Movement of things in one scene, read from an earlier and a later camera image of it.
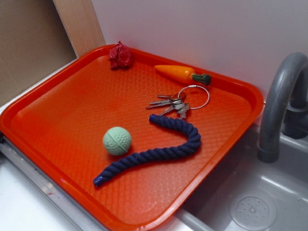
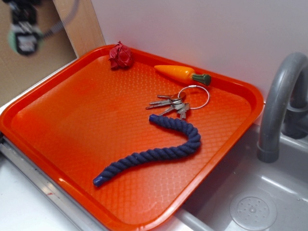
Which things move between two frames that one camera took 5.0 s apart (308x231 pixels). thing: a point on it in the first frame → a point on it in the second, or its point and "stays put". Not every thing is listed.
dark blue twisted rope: (193, 145) stays put
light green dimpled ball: (117, 141) → (12, 40)
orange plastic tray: (56, 129) stays put
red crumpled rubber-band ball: (121, 56) stays put
